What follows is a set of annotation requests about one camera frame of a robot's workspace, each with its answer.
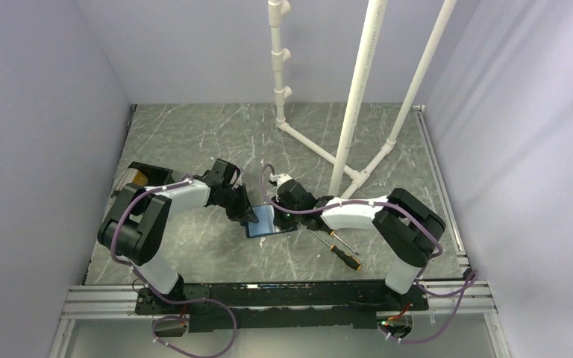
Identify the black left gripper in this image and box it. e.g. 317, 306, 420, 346
219, 183, 257, 224

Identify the dark blue card holder wallet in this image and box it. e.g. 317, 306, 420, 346
242, 205, 298, 239

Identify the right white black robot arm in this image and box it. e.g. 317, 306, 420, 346
269, 174, 446, 310

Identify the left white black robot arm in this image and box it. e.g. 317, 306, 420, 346
97, 158, 259, 313

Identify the black card storage box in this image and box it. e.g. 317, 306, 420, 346
110, 161, 174, 198

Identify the upper yellow black screwdriver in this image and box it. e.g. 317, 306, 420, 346
329, 230, 359, 255

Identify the yellow black screwdriver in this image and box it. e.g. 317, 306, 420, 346
329, 230, 359, 255
310, 230, 362, 271

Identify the lower yellow black screwdriver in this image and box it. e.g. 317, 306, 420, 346
310, 230, 362, 271

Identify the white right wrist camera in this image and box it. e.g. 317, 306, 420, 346
269, 173, 292, 187

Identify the white PVC pipe frame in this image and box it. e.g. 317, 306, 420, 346
267, 0, 457, 199

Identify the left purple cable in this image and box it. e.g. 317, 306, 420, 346
109, 172, 238, 358

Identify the aluminium extrusion rail frame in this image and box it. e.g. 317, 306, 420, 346
48, 104, 514, 358

